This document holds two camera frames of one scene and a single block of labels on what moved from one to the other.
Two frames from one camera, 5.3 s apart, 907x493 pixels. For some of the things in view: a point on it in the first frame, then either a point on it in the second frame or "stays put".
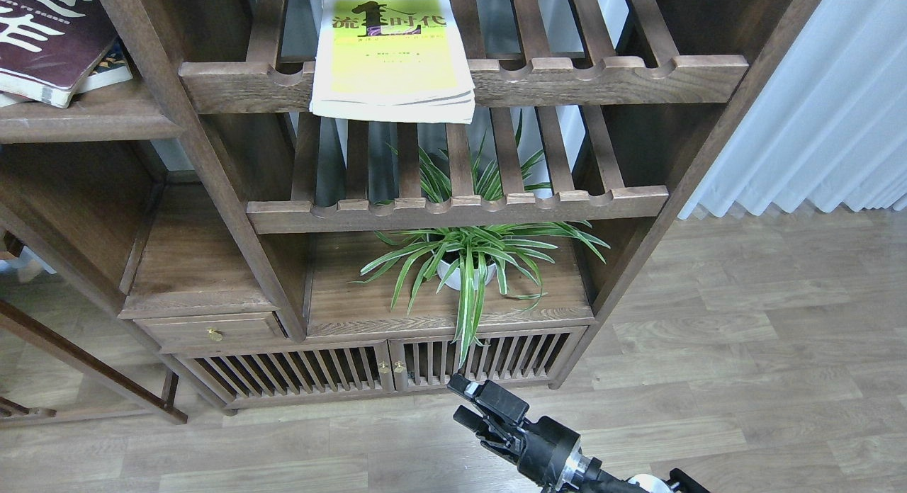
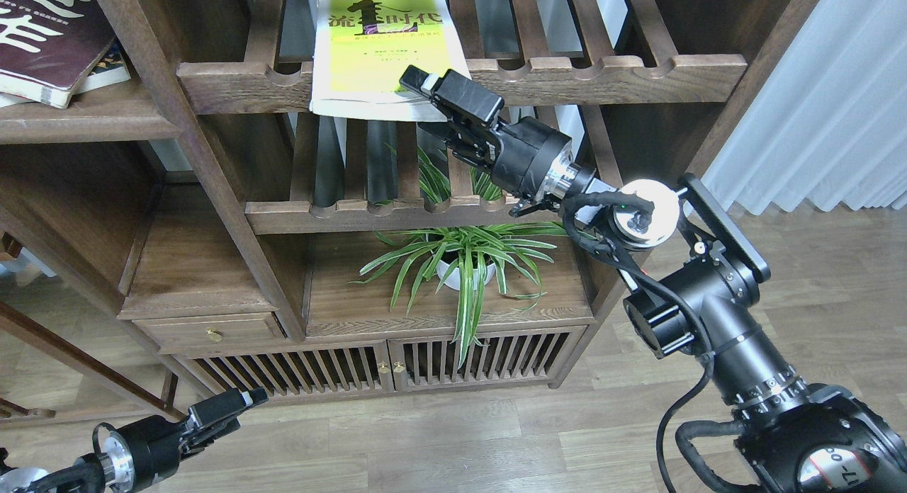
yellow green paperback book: (392, 57) stays put
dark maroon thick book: (53, 36) stays put
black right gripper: (548, 452) → (530, 159)
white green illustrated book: (110, 68) stays put
